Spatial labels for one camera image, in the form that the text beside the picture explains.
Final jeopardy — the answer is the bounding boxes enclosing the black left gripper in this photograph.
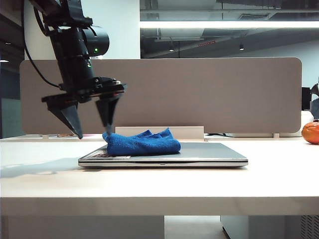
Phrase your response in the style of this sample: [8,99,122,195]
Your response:
[41,76,128,140]

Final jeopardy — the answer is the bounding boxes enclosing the blue microfibre rag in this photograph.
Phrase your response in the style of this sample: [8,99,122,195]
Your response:
[102,127,181,157]

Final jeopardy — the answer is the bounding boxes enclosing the silver closed laptop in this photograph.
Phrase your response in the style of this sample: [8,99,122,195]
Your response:
[78,142,249,168]

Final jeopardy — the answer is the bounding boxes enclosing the grey-brown felt desk divider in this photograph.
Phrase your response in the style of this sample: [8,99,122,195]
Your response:
[19,57,303,135]

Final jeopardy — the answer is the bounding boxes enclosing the long white ceiling light strip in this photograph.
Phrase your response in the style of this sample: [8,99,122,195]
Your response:
[139,21,319,29]

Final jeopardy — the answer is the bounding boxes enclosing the black monitor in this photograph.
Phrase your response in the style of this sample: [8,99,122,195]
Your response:
[302,87,312,111]

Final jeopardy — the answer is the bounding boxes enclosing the orange tangerine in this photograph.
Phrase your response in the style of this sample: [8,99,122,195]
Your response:
[301,121,319,145]

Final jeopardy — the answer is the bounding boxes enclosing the dark grey background object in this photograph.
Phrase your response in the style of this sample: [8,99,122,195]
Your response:
[310,77,319,113]

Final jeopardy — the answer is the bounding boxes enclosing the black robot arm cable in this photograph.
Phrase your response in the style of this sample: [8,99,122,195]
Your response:
[21,0,63,89]

